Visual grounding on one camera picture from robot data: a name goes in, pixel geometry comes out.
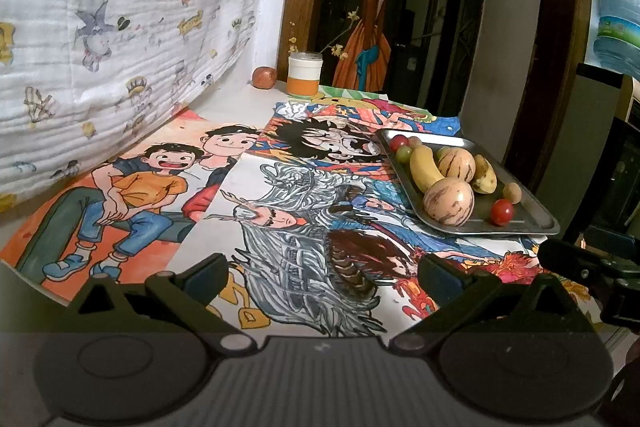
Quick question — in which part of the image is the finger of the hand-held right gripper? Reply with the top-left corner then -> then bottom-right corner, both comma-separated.
539,237 -> 619,284

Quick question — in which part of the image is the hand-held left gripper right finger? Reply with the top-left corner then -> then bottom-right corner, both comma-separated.
390,255 -> 599,351

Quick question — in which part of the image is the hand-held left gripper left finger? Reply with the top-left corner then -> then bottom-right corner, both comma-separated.
67,253 -> 257,353

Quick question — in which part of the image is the metal baking tray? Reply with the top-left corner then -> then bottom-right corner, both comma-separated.
375,128 -> 561,237

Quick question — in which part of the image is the striped pepino melon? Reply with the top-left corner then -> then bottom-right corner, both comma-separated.
423,179 -> 475,228
438,147 -> 477,184

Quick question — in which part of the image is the small spotted banana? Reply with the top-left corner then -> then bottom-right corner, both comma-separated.
471,154 -> 499,195

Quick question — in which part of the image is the large yellow banana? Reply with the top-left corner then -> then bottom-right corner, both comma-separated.
410,145 -> 446,196

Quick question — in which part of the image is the silver-haired figure drawing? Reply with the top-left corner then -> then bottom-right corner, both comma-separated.
165,152 -> 601,341

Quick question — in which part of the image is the two boys drawing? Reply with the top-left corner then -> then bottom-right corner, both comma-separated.
0,107 -> 266,301

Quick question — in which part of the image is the grey water dispenser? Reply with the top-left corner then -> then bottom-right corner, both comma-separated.
572,63 -> 628,228

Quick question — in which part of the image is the pirate cartoon drawing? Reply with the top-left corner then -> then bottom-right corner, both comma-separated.
240,99 -> 464,178

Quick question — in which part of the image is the red apple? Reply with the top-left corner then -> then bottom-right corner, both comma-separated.
251,67 -> 278,89

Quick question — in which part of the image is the white and orange cup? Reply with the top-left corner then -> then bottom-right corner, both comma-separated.
287,52 -> 324,97

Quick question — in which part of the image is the yellow flower twig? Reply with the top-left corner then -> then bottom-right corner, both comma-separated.
289,8 -> 361,60

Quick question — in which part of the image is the blue water jug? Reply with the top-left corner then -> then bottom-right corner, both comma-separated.
592,0 -> 640,76

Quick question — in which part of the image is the cartoon printed white blanket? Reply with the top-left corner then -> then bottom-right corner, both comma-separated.
0,0 -> 274,212

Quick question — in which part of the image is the dark door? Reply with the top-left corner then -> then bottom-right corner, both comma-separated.
325,0 -> 494,118

